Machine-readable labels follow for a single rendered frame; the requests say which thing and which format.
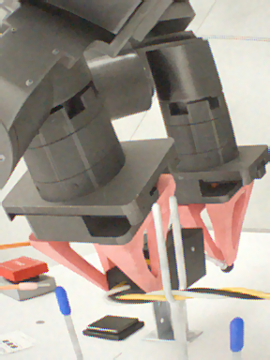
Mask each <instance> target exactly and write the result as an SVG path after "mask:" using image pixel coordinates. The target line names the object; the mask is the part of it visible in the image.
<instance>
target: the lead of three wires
mask: <svg viewBox="0 0 270 360"><path fill-rule="evenodd" d="M125 283H127V282H126V281H124V282H122V283H120V284H118V285H116V286H115V287H114V288H112V289H111V290H110V291H109V292H105V293H104V295H103V301H104V303H106V304H108V305H110V306H123V305H140V304H147V303H152V302H156V301H160V300H165V301H168V300H167V299H166V298H165V293H164V291H156V292H150V293H145V294H127V295H123V296H121V297H117V296H118V295H119V294H120V293H122V292H123V291H124V290H127V289H129V287H130V286H129V285H125ZM175 292H176V290H172V295H173V297H174V300H175V301H177V298H176V297H177V296H176V295H175Z"/></svg>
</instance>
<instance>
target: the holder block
mask: <svg viewBox="0 0 270 360"><path fill-rule="evenodd" d="M181 236H182V242H183V244H182V249H183V254H184V260H185V262H184V266H185V271H186V284H187V286H186V289H188V287H190V286H191V285H192V284H194V283H196V282H198V281H199V280H200V279H202V278H203V277H204V276H205V275H206V270H207V268H206V262H205V259H206V257H205V251H204V238H203V227H199V228H182V229H181ZM147 243H148V239H147V233H145V234H144V235H143V248H142V252H143V255H144V258H145V259H150V254H149V247H148V245H147ZM165 246H166V252H167V258H168V263H169V265H168V269H169V275H170V281H171V290H177V291H178V290H179V278H178V274H177V273H178V268H177V262H176V257H175V254H176V251H175V245H174V240H173V228H168V232H167V233H166V239H165ZM191 247H194V250H193V251H191Z"/></svg>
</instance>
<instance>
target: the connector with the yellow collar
mask: <svg viewBox="0 0 270 360"><path fill-rule="evenodd" d="M105 272H106V277H107V281H108V286H109V291H110V290H111V289H112V288H114V287H115V286H116V285H118V284H120V283H122V282H124V281H126V282H127V283H125V285H129V286H130V287H129V289H127V290H124V291H123V292H122V293H120V294H119V295H118V296H117V297H121V296H123V295H127V294H145V293H146V292H145V291H144V290H143V289H142V288H141V287H140V286H139V285H137V284H136V283H135V282H134V281H133V280H132V279H130V278H129V277H128V276H127V275H126V274H125V273H124V272H123V271H122V270H121V269H120V268H119V267H118V266H114V267H113V268H111V269H109V270H108V271H105Z"/></svg>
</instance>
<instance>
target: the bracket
mask: <svg viewBox="0 0 270 360"><path fill-rule="evenodd" d="M159 303H160V304H159ZM186 304H187V302H186V299H184V305H183V308H184V309H183V312H184V317H185V319H184V323H185V327H186V329H185V331H186V336H187V337H186V341H187V344H189V343H191V342H192V341H193V340H194V339H195V338H197V337H198V336H199V335H201V334H202V333H203V330H200V331H198V330H188V317H187V315H188V312H187V307H186ZM151 311H152V315H153V320H154V325H155V326H154V328H155V330H153V331H151V332H150V333H149V334H148V335H145V337H142V340H146V341H157V342H168V343H172V342H173V343H177V342H176V334H175V329H174V327H175V324H174V320H173V308H172V307H171V302H169V301H165V300H160V301H156V302H152V303H151ZM161 319H162V321H161Z"/></svg>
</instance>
